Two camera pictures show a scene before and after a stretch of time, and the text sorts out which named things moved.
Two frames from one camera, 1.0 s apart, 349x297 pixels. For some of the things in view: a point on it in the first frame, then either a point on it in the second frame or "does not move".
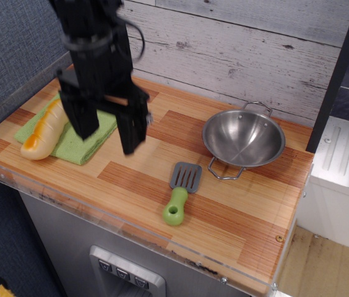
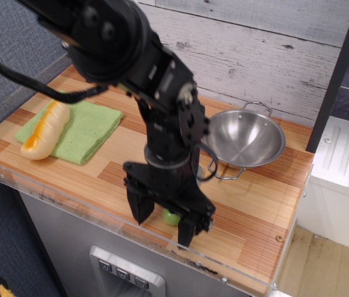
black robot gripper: (102, 68) to (179, 190)
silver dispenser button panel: (116, 275) does not move
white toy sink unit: (337, 205) does not move
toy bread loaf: (46, 132) does not move
